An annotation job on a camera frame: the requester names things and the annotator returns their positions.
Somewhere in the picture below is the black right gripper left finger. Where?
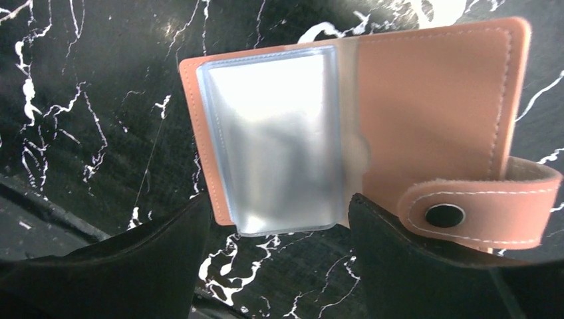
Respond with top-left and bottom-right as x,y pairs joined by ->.
1,195 -> 211,318

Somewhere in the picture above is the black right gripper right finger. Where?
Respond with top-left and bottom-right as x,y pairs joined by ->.
349,193 -> 563,318

